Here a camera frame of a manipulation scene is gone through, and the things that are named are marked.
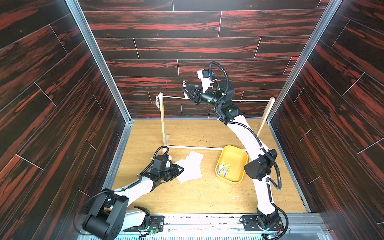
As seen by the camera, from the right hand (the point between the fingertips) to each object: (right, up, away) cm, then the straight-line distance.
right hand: (187, 85), depth 69 cm
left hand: (-3, -45, +18) cm, 48 cm away
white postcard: (-4, -42, +27) cm, 50 cm away
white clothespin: (+21, -44, +23) cm, 54 cm away
